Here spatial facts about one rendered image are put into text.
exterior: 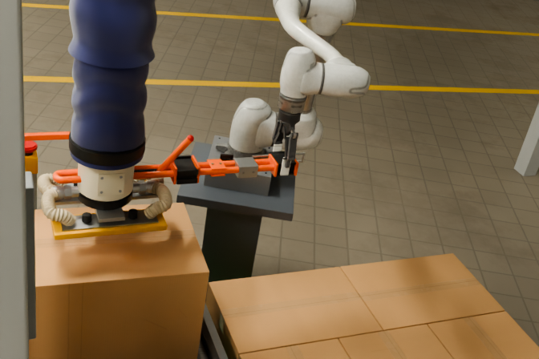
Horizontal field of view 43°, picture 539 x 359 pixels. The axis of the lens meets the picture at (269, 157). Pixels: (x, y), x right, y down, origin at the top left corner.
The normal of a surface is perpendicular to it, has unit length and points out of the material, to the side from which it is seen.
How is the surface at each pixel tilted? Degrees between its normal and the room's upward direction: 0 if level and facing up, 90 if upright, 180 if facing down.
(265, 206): 0
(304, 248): 0
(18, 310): 90
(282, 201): 0
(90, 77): 104
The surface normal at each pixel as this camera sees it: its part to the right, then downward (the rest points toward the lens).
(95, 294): 0.31, 0.50
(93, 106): -0.18, 0.71
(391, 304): 0.15, -0.86
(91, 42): -0.51, 0.48
